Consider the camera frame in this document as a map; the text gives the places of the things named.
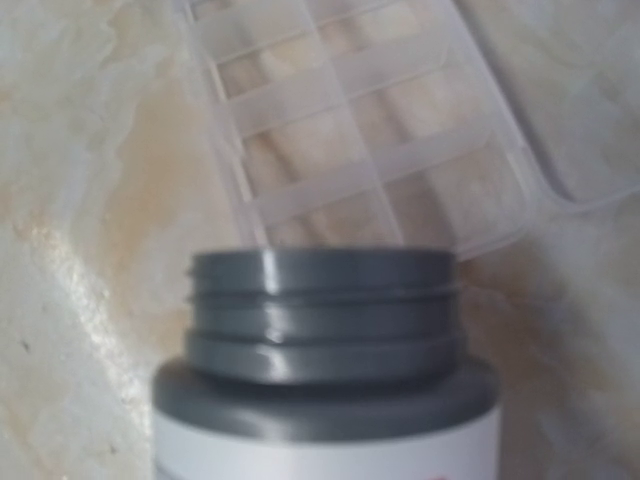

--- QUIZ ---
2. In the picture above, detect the clear plastic pill organizer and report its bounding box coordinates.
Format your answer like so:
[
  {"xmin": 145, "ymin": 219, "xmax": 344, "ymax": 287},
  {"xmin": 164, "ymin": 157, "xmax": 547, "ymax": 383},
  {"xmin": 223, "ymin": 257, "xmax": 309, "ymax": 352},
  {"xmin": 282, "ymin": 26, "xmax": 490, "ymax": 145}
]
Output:
[{"xmin": 175, "ymin": 1, "xmax": 639, "ymax": 259}]

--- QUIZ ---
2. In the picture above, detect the grey-capped orange pill bottle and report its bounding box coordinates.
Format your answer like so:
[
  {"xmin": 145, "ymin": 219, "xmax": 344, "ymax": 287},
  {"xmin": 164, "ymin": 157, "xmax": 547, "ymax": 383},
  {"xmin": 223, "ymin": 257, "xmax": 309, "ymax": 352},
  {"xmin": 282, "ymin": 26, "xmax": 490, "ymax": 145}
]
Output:
[{"xmin": 152, "ymin": 248, "xmax": 501, "ymax": 479}]

